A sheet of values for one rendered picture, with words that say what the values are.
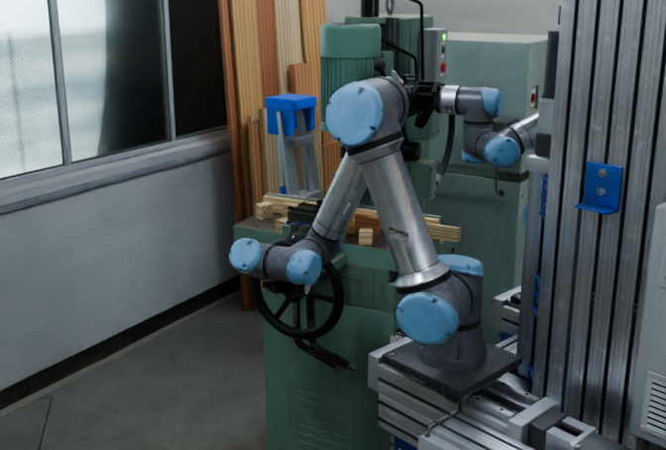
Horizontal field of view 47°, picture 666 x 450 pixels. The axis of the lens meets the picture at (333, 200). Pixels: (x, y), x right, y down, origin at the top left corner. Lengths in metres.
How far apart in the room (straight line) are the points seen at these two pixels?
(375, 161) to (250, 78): 2.38
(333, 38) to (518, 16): 2.44
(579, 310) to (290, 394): 1.12
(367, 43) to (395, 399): 0.98
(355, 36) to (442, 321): 0.96
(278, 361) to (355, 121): 1.18
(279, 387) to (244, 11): 1.96
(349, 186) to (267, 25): 2.40
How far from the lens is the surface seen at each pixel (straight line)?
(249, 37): 3.83
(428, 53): 2.47
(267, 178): 3.76
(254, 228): 2.35
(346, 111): 1.47
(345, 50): 2.18
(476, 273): 1.64
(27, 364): 3.37
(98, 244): 3.45
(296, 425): 2.55
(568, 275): 1.68
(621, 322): 1.65
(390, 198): 1.49
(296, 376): 2.46
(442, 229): 2.25
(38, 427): 3.23
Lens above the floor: 1.61
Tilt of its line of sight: 16 degrees down
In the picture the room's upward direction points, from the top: straight up
